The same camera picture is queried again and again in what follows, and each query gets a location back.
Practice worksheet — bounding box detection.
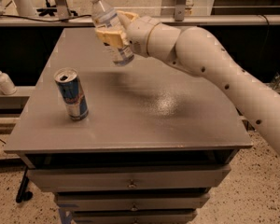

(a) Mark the grey metal rail frame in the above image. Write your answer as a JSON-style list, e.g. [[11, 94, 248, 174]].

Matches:
[[0, 0, 280, 27]]

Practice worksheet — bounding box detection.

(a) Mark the clear plastic water bottle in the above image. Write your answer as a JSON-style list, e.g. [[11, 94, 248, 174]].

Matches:
[[90, 0, 134, 66]]

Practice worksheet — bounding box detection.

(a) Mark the blue silver energy drink can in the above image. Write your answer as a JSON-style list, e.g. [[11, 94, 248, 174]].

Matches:
[[54, 67, 89, 120]]

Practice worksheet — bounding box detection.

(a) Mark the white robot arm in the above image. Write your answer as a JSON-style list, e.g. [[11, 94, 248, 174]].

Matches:
[[95, 11, 280, 157]]

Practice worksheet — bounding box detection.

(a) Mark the black cable on rail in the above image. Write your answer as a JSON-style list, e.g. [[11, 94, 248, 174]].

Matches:
[[3, 13, 94, 23]]

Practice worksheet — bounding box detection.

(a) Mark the white spray bottle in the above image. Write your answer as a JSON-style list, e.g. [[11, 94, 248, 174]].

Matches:
[[0, 70, 17, 95]]

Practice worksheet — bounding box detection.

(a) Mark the bottom grey drawer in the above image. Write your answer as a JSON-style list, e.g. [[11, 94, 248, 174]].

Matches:
[[73, 209, 197, 224]]

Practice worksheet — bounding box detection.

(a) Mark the top grey drawer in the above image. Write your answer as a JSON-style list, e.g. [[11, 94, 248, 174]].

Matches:
[[28, 164, 231, 192]]

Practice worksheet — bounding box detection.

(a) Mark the grey drawer cabinet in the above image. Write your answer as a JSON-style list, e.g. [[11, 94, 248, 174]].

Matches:
[[3, 25, 254, 224]]

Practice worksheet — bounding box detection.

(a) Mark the black office chair base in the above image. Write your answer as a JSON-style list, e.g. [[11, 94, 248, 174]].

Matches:
[[36, 0, 79, 18]]

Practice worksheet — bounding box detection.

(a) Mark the grey drawer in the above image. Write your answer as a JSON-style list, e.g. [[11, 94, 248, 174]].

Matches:
[[55, 193, 209, 211], [28, 164, 231, 192], [73, 209, 197, 224]]

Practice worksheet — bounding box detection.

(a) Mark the middle grey drawer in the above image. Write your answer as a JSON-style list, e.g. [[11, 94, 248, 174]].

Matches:
[[55, 193, 209, 211]]

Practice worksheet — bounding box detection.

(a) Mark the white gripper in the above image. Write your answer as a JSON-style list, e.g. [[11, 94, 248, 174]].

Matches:
[[95, 10, 160, 57]]

